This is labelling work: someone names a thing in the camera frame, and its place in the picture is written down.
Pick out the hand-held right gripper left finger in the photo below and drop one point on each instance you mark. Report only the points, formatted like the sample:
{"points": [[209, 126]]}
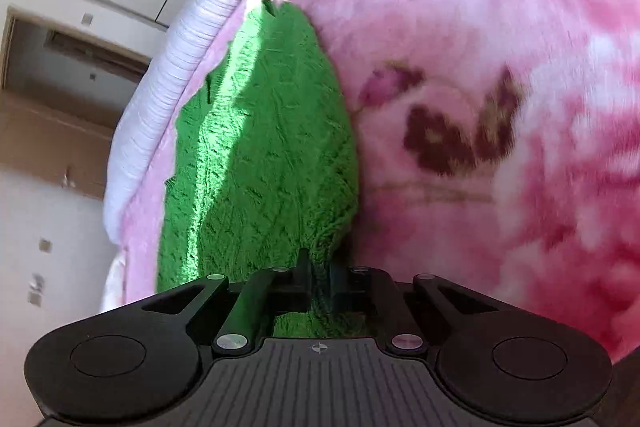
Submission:
{"points": [[301, 277]]}

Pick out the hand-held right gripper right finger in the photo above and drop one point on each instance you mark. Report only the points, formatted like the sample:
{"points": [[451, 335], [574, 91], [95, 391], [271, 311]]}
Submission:
{"points": [[339, 279]]}

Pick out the pink floral plush blanket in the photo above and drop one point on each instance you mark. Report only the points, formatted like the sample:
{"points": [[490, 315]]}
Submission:
{"points": [[475, 107]]}

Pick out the wooden door frame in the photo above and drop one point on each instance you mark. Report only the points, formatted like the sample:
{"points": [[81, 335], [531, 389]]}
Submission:
{"points": [[65, 47]]}

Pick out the wooden door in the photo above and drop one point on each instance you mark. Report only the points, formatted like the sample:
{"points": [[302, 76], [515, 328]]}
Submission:
{"points": [[50, 142]]}

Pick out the green knitted sweater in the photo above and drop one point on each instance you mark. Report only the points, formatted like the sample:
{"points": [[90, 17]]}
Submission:
{"points": [[270, 147]]}

